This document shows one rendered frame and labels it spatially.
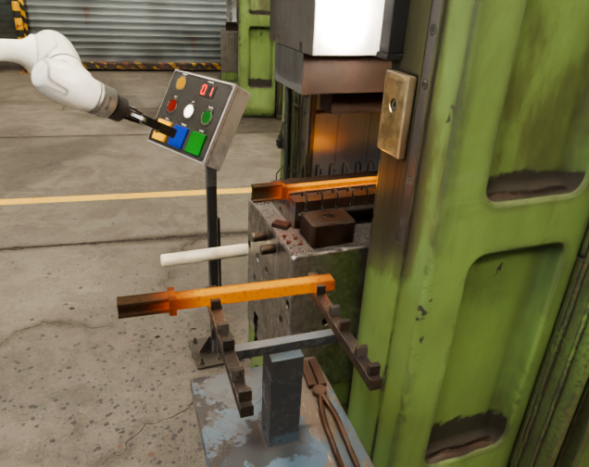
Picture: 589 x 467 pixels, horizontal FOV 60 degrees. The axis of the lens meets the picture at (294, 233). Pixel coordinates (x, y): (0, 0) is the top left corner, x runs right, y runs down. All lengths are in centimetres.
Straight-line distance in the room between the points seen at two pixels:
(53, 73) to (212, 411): 90
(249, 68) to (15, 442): 486
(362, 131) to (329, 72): 43
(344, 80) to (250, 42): 489
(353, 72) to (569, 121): 49
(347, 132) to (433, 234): 67
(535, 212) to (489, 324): 34
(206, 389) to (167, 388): 106
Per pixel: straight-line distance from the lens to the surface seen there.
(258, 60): 620
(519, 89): 115
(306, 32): 124
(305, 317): 136
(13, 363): 254
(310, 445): 108
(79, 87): 148
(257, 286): 101
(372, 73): 134
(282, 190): 139
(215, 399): 116
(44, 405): 230
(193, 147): 177
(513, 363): 156
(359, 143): 169
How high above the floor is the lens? 152
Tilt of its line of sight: 27 degrees down
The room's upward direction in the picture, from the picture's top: 3 degrees clockwise
